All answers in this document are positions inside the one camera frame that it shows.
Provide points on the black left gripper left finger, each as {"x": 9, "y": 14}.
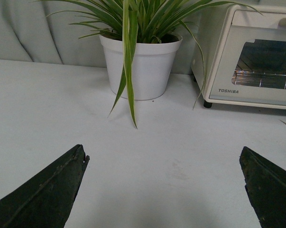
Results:
{"x": 46, "y": 200}

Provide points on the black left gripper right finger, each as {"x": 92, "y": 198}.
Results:
{"x": 265, "y": 187}

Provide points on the white glass oven door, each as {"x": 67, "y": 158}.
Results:
{"x": 256, "y": 35}

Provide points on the white Toshiba toaster oven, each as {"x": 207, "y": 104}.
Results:
{"x": 212, "y": 33}

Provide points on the white plastic flower pot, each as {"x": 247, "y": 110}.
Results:
{"x": 151, "y": 65}

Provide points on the green striped spider plant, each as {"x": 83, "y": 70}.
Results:
{"x": 134, "y": 22}

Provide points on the wire oven rack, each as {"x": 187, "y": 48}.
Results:
{"x": 260, "y": 72}

